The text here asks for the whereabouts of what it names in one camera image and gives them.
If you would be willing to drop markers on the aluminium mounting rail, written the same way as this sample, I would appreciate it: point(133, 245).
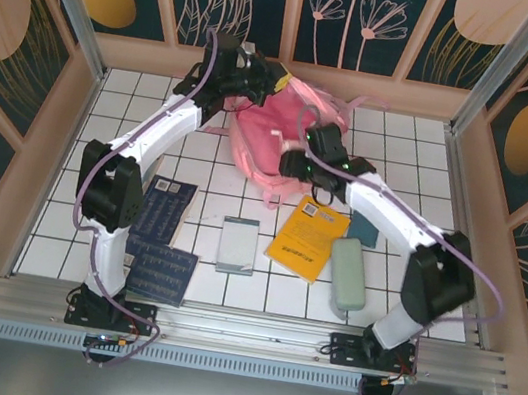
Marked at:
point(242, 328)

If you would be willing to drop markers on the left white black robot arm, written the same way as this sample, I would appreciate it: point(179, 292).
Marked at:
point(175, 122)

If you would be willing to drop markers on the pale green pencil case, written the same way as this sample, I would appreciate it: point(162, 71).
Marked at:
point(347, 277)

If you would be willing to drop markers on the grey white notebook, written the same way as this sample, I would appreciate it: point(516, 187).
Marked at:
point(238, 246)

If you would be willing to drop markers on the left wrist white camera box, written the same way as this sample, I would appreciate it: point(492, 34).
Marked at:
point(249, 48)

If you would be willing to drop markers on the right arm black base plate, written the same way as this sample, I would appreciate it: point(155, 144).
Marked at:
point(344, 353)

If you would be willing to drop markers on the pink student backpack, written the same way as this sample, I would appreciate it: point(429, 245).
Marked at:
point(257, 146)

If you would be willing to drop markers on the slotted metal grille strip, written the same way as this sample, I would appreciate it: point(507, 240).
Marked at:
point(235, 367)

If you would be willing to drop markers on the yellow book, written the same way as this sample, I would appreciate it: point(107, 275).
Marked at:
point(305, 240)

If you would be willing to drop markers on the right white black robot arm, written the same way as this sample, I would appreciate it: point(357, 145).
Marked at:
point(394, 209)

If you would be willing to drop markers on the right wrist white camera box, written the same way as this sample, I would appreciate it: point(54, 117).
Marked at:
point(292, 148)

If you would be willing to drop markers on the thin navy book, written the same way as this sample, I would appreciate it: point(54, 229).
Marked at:
point(160, 274)

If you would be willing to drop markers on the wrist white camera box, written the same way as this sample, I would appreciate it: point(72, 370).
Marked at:
point(249, 48)
point(292, 148)

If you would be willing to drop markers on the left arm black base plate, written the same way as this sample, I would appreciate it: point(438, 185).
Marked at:
point(137, 318)

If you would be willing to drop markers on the thick navy book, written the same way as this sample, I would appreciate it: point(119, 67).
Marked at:
point(165, 211)

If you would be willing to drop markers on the aluminium side rail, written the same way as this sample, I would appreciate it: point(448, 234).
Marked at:
point(454, 168)

